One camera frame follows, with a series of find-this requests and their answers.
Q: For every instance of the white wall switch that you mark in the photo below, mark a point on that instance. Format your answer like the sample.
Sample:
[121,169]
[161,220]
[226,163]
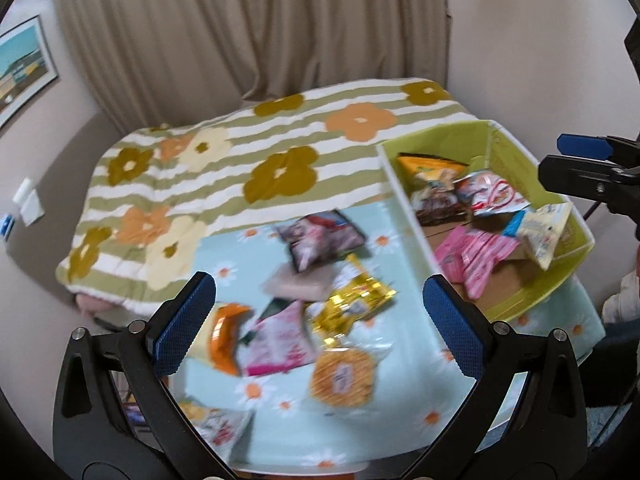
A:
[27,200]

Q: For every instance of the pink striped snack bag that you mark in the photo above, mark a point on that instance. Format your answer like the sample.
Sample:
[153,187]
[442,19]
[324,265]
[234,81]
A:
[469,256]

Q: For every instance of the green striped floral quilt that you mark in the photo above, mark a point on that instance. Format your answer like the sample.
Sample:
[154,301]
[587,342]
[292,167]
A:
[155,194]

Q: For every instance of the brown snack bag in box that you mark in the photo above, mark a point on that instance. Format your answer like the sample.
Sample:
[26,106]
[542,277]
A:
[435,204]

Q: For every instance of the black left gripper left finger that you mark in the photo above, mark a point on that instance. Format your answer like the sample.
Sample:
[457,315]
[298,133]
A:
[114,417]

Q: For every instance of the framed landscape picture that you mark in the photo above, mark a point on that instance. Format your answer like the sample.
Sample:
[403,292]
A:
[27,67]

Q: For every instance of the pink white snack bag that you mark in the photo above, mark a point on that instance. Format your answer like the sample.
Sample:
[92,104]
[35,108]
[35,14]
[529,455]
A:
[278,340]

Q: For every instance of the beige curtain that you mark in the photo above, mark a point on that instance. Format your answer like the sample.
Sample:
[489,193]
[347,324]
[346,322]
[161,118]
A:
[178,62]

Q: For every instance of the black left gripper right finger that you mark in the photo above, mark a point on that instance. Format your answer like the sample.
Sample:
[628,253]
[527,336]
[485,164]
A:
[524,418]

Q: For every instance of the beige snack packet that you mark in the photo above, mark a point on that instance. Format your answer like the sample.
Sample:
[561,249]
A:
[311,286]

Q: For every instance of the green cardboard box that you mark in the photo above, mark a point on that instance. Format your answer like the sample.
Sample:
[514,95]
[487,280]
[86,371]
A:
[515,286]

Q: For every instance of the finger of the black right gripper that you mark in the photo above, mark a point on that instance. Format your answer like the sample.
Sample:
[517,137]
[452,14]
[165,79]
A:
[612,185]
[619,151]

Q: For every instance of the yellow gold snack bag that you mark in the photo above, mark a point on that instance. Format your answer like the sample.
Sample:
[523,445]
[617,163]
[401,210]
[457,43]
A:
[357,294]

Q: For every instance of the orange triangle snack bag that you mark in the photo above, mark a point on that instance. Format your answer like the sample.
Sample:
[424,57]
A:
[423,169]

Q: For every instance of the white red snack bag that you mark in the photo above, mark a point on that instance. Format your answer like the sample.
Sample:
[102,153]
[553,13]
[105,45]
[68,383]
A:
[485,193]

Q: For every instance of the colourful snack bag at edge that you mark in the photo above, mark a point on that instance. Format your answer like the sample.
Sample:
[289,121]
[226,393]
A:
[221,428]

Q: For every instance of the dark red snack bag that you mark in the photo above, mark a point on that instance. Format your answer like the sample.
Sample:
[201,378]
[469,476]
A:
[320,238]

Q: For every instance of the blue white snack bag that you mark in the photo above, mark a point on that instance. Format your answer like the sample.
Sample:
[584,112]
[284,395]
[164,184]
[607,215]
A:
[539,231]

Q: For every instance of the light blue daisy tablecloth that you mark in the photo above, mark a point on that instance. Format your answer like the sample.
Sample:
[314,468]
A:
[379,381]

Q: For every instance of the round orange cracker pack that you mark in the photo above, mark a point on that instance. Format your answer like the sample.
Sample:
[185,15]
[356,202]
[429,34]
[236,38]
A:
[345,377]

